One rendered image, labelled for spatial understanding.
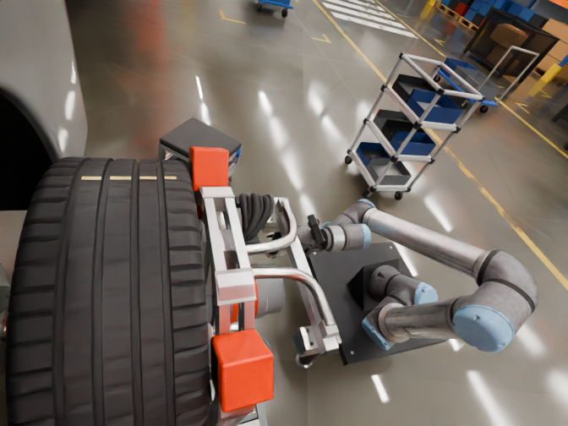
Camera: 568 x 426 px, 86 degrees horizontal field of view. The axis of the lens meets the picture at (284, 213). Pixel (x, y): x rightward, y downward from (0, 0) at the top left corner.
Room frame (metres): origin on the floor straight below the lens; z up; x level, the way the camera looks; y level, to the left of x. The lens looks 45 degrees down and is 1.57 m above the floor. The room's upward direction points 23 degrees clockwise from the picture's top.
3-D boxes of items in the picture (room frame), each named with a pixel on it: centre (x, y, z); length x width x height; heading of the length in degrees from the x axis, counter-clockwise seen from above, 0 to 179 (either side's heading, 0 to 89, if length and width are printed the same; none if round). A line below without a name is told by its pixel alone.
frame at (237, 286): (0.35, 0.09, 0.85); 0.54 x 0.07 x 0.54; 34
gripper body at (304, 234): (0.69, -0.12, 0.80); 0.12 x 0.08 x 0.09; 124
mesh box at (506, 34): (8.66, -3.10, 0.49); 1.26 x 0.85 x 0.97; 34
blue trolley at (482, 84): (5.60, -1.85, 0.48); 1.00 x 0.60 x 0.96; 31
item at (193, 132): (1.54, 0.66, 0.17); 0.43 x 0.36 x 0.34; 84
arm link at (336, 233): (0.73, -0.18, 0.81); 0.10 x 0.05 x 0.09; 34
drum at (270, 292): (0.39, 0.03, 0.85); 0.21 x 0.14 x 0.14; 124
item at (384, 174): (2.37, -0.60, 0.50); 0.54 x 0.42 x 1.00; 34
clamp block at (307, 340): (0.32, -0.18, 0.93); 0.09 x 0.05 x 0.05; 124
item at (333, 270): (0.99, -0.60, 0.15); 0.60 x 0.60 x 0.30; 33
